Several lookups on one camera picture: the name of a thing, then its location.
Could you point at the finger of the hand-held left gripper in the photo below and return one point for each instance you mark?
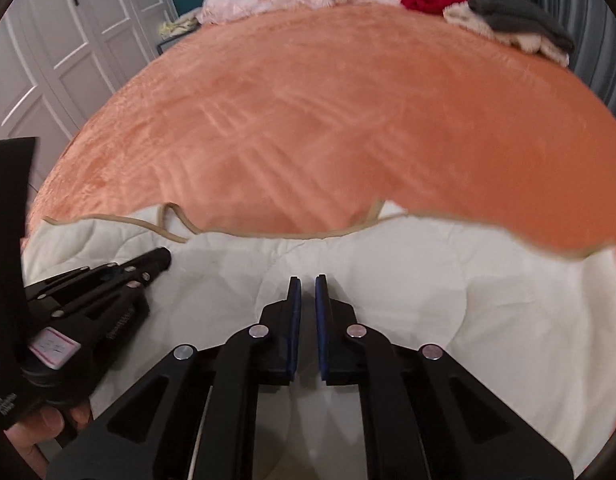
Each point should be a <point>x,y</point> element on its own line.
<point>113,264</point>
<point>103,287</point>

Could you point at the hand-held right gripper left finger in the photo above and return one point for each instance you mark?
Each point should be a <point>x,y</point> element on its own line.
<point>293,332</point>

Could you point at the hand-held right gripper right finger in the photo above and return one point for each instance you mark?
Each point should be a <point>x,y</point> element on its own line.
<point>322,332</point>

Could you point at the cream quilted jacket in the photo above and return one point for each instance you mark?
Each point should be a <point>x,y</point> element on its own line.
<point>388,270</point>

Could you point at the person's left hand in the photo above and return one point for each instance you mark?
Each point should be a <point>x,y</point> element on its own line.
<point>38,427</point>

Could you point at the white panelled wardrobe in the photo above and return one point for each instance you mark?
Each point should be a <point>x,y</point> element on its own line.
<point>63,60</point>

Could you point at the orange plush bed blanket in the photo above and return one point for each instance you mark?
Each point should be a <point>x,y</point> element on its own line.
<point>313,110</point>

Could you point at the grey nightstand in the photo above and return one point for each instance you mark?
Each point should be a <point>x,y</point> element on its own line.
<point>165,45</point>

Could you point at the pale yellow cloth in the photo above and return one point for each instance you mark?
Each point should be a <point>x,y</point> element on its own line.
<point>178,25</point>

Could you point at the cream fluffy cloth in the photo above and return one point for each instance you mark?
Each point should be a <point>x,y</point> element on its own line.
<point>463,15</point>

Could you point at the grey knitted cloth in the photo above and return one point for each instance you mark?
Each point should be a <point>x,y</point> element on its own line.
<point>518,17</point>

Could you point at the grey curtain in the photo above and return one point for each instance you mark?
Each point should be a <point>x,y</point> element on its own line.
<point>588,60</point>

